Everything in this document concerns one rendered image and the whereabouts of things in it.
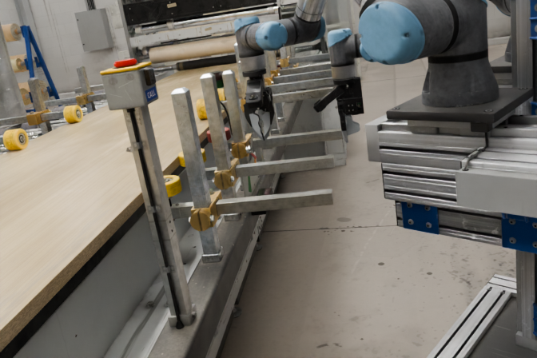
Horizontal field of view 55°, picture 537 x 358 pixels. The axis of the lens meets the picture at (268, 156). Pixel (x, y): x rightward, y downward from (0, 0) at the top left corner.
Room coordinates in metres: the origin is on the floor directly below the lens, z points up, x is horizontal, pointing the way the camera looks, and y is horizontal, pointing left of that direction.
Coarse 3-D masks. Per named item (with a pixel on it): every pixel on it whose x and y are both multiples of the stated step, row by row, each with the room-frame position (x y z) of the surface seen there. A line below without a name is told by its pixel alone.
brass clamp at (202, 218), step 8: (216, 192) 1.27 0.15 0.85; (216, 200) 1.22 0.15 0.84; (192, 208) 1.18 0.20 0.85; (200, 208) 1.17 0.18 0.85; (208, 208) 1.17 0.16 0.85; (216, 208) 1.21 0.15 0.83; (192, 216) 1.15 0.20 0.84; (200, 216) 1.15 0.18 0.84; (208, 216) 1.15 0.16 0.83; (216, 216) 1.20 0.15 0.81; (192, 224) 1.15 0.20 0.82; (200, 224) 1.15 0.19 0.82; (208, 224) 1.15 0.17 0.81
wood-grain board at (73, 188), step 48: (192, 96) 2.68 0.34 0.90; (48, 144) 2.00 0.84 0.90; (96, 144) 1.85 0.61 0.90; (0, 192) 1.41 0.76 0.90; (48, 192) 1.33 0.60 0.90; (96, 192) 1.26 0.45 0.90; (0, 240) 1.03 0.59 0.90; (48, 240) 0.98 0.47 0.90; (96, 240) 0.96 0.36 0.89; (0, 288) 0.80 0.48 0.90; (48, 288) 0.79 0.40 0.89; (0, 336) 0.66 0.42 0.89
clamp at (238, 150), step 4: (248, 136) 1.73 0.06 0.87; (248, 140) 1.69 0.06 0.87; (232, 144) 1.66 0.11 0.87; (236, 144) 1.65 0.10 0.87; (240, 144) 1.64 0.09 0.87; (244, 144) 1.66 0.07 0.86; (248, 144) 1.68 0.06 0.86; (232, 148) 1.65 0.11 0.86; (236, 148) 1.64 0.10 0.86; (240, 148) 1.64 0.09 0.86; (244, 148) 1.64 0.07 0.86; (232, 152) 1.64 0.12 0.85; (236, 152) 1.64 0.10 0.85; (240, 152) 1.64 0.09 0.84; (244, 152) 1.64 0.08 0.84; (236, 156) 1.64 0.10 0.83; (240, 156) 1.64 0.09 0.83; (244, 156) 1.64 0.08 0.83; (248, 156) 1.66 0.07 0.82
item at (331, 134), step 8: (272, 136) 1.72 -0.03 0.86; (280, 136) 1.70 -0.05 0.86; (288, 136) 1.68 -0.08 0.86; (296, 136) 1.68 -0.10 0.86; (304, 136) 1.67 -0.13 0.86; (312, 136) 1.67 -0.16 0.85; (320, 136) 1.66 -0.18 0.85; (328, 136) 1.66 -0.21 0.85; (336, 136) 1.65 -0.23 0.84; (256, 144) 1.70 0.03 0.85; (264, 144) 1.70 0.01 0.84; (272, 144) 1.69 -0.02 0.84; (280, 144) 1.69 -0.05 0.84; (288, 144) 1.68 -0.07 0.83
